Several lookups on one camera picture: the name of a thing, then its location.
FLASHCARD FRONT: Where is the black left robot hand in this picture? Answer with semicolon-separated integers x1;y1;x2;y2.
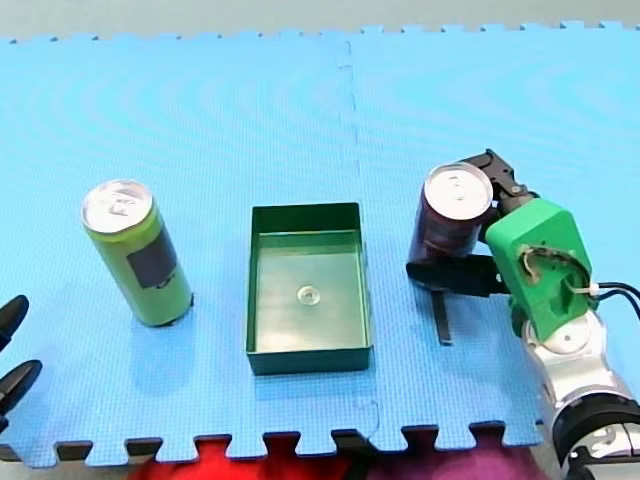
0;294;44;437

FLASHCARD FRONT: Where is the dark purple drink can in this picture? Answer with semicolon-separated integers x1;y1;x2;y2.
407;163;496;266

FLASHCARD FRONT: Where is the green drink can dark band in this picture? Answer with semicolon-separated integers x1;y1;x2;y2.
80;178;195;329

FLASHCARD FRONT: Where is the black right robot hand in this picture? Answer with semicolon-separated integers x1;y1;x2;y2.
405;148;542;299

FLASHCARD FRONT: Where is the shallow green tray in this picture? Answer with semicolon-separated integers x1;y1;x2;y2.
244;201;376;376

